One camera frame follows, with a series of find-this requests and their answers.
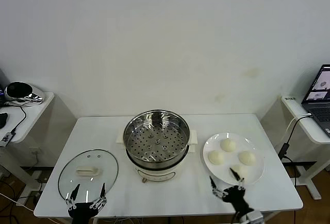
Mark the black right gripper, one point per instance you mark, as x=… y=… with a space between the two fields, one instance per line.
x=237 y=198

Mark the white steamed baozi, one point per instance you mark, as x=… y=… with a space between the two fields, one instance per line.
x=216 y=157
x=243 y=171
x=247 y=157
x=228 y=145

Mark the white label with black text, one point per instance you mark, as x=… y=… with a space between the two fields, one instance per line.
x=290 y=98

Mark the white round plate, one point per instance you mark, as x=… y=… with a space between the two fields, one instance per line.
x=219 y=170

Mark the laptop with grey keyboard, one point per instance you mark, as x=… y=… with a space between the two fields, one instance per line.
x=319 y=110

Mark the black computer mouse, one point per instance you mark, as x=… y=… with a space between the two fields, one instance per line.
x=3 y=121

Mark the black usb adapter stick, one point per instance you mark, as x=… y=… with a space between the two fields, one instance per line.
x=6 y=139

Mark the white side table with label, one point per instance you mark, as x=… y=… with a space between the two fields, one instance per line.
x=308 y=127

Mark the stainless steel steamer basket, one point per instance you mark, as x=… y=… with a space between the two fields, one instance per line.
x=127 y=131

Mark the chrome headset with black visor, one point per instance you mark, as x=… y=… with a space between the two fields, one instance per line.
x=18 y=90

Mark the cream electric cooking pot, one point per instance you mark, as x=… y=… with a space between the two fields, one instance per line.
x=154 y=175

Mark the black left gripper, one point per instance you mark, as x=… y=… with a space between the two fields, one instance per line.
x=82 y=211

